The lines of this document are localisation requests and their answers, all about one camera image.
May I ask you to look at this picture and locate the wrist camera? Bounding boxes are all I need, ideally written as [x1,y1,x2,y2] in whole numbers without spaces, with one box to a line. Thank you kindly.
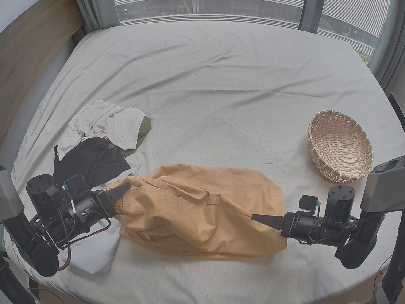
[65,174,87,197]
[299,195,318,216]

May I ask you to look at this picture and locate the grey-green curtain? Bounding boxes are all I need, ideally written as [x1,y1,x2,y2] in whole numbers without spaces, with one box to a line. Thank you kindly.
[58,0,122,37]
[367,0,405,91]

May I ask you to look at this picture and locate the window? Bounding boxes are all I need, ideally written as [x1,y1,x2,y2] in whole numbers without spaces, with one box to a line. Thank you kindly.
[108,0,393,67]

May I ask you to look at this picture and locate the round woven basket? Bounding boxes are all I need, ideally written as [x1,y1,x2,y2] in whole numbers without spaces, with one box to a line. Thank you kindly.
[307,110,374,183]

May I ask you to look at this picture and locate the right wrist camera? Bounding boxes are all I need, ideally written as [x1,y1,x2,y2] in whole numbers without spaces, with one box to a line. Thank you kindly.
[299,195,318,216]

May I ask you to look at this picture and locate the black garment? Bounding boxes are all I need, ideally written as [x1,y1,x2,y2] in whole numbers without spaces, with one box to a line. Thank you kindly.
[52,138,132,191]

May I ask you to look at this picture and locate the tan shorts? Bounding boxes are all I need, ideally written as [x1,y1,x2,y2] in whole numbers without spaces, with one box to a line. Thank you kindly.
[119,164,288,260]

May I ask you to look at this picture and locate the bed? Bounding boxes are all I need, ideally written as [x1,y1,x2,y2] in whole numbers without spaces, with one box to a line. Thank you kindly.
[0,0,405,304]

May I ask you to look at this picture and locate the pale blue garment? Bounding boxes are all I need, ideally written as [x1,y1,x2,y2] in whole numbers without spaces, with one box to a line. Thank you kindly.
[62,162,141,276]

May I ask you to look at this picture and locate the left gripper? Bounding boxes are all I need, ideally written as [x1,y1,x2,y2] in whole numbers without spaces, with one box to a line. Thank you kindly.
[73,182,131,226]

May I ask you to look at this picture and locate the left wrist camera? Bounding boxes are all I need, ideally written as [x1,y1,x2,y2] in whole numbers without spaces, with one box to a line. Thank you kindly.
[65,174,87,197]

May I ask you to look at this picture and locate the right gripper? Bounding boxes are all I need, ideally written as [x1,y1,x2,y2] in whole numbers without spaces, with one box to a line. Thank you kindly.
[251,212,319,240]

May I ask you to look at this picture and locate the white garment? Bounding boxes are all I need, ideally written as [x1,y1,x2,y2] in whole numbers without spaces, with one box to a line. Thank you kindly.
[57,100,147,162]

